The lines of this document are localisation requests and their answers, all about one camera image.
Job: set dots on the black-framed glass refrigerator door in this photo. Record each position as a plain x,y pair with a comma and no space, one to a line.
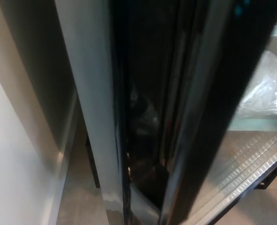
152,70

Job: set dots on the large white plastic bag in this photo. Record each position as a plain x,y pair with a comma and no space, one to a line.
263,89

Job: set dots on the black glass-door display refrigerator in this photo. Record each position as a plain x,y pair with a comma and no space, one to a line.
251,150

